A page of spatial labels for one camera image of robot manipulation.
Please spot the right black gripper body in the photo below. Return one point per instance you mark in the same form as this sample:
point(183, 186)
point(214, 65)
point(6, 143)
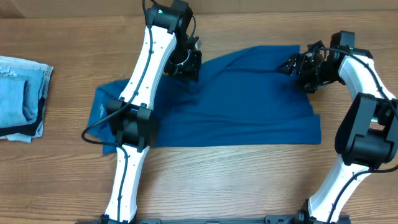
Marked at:
point(298, 64)

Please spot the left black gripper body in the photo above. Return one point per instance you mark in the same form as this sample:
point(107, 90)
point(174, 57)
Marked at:
point(191, 66)

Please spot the dark blue t-shirt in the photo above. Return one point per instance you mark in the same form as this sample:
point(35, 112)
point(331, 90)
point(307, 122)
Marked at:
point(238, 99)

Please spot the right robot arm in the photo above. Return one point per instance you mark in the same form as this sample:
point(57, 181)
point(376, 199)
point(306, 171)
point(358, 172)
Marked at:
point(367, 136)

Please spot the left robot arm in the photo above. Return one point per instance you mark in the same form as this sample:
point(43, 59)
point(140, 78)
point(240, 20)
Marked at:
point(167, 49)

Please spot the folded light blue jeans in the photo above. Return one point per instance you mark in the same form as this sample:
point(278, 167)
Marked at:
point(23, 83)

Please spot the folded black garment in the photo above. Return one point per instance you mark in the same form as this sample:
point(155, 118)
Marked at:
point(27, 129)

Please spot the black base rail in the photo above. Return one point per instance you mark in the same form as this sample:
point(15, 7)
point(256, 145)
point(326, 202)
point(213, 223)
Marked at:
point(211, 221)

